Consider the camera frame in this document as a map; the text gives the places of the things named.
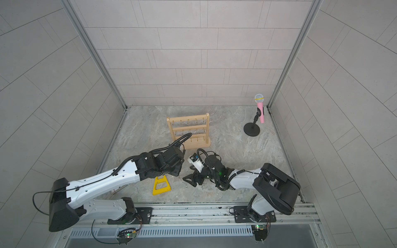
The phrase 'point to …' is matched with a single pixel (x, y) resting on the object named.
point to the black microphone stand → (252, 129)
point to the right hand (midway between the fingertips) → (189, 175)
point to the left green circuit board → (124, 237)
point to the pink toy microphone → (259, 99)
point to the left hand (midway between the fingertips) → (182, 166)
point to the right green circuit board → (260, 232)
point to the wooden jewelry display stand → (198, 125)
